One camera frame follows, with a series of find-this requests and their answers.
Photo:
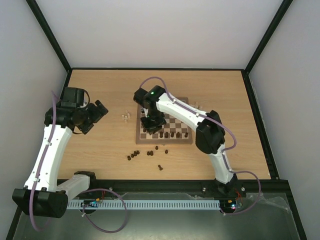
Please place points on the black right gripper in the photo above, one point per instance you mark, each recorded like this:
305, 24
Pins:
152, 122

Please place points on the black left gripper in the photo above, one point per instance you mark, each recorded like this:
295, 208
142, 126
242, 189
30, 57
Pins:
98, 115

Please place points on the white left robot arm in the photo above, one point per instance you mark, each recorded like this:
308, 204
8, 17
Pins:
41, 194

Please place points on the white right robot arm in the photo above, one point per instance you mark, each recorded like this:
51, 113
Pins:
207, 126

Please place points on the wooden chess board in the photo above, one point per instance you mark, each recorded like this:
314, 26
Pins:
173, 125

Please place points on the light chess pieces left pile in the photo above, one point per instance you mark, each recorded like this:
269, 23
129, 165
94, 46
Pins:
126, 116

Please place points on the light chess pieces pile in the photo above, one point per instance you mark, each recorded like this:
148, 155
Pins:
196, 105
126, 116

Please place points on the dark chess pieces middle cluster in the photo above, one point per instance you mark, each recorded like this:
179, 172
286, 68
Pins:
150, 153

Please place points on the dark chess pieces left cluster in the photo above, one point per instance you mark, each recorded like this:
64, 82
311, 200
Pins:
133, 154

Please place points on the light chess pieces right pile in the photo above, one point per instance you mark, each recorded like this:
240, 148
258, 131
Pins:
196, 105

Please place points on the black enclosure frame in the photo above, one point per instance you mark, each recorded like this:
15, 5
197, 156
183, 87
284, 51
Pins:
274, 184

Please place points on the light blue cable duct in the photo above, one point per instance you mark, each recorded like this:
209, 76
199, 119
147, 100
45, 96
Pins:
116, 204

